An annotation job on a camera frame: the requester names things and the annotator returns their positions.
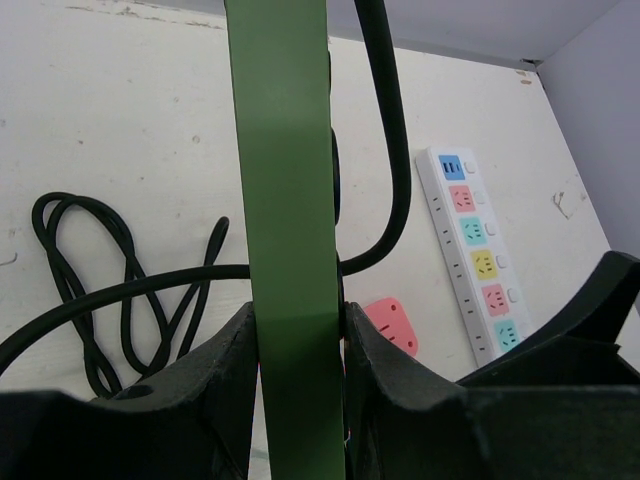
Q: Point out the pink plug adapter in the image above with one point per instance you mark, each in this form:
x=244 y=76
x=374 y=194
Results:
x=390 y=319

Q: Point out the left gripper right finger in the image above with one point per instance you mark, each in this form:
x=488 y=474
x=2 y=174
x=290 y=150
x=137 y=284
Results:
x=567 y=410

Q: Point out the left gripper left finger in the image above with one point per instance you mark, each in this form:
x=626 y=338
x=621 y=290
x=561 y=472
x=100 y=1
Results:
x=191 y=420

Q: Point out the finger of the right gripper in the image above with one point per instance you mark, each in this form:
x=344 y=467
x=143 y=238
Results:
x=575 y=330

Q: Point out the green power strip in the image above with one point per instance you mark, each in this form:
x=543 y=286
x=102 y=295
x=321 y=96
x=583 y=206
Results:
x=280 y=77

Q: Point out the white power strip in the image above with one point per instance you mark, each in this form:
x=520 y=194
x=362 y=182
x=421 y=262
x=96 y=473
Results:
x=485 y=283

